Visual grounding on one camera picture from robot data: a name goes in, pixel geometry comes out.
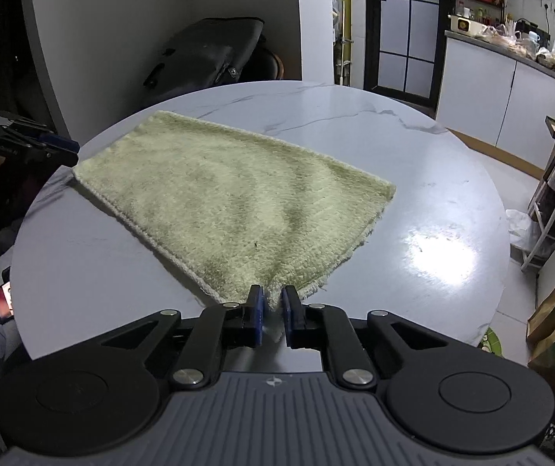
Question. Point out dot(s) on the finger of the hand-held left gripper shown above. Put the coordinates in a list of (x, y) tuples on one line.
[(57, 146), (35, 128)]

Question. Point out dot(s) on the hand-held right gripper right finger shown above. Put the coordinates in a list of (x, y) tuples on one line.
[(288, 318)]

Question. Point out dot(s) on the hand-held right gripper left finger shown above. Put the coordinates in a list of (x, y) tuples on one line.
[(256, 315)]

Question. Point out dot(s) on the pale yellow towel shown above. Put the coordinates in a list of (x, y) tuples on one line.
[(234, 194)]

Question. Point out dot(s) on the smartphone with red screen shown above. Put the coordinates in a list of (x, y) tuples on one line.
[(2, 301)]

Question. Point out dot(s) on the black bag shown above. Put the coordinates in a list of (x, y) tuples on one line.
[(204, 53)]

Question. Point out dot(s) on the green floor mat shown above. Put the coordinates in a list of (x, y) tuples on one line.
[(493, 342)]

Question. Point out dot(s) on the dark chair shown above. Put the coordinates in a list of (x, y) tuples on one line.
[(270, 65)]

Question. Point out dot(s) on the white plastic bag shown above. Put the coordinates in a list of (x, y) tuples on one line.
[(522, 228)]

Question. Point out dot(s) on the white kitchen cabinet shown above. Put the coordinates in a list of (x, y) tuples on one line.
[(496, 92)]

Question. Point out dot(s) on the black framed glass door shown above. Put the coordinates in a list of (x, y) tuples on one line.
[(406, 34)]

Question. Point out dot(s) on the yellow pole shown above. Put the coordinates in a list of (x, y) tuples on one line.
[(341, 9)]

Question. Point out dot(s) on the white countertop appliance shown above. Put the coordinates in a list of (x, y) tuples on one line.
[(465, 25)]

